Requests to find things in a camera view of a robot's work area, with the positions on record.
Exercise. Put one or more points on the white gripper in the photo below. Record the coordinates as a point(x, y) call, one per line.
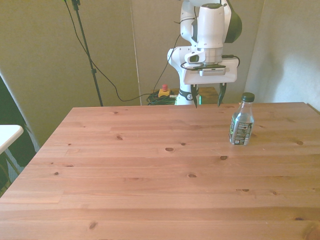
point(212, 75)

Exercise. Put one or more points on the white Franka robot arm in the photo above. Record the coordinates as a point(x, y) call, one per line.
point(210, 30)

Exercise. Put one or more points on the clear plastic bottle black cap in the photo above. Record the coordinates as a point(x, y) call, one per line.
point(241, 122)

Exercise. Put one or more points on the yellow emergency stop button box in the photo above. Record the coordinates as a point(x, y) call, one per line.
point(164, 92)

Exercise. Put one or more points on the white side table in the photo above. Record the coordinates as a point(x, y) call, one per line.
point(7, 136)

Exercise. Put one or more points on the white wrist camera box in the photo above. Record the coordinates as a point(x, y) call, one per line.
point(213, 71)

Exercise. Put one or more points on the black camera stand pole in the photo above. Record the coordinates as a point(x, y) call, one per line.
point(87, 52)

